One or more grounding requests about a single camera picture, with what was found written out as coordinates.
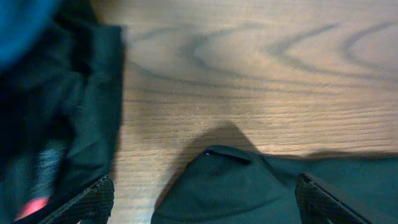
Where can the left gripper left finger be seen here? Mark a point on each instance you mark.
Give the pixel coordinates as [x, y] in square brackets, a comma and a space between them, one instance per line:
[93, 204]

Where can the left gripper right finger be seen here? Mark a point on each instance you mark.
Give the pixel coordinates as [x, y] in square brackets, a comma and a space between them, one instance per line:
[320, 202]

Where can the black t-shirt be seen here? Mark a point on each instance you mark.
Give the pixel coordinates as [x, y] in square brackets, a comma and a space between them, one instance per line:
[228, 185]

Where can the black folded garment red trim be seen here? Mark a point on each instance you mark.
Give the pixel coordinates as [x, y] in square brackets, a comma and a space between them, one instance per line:
[60, 111]

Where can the blue polo shirt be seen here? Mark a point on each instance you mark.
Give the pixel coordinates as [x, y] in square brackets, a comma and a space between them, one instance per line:
[22, 21]

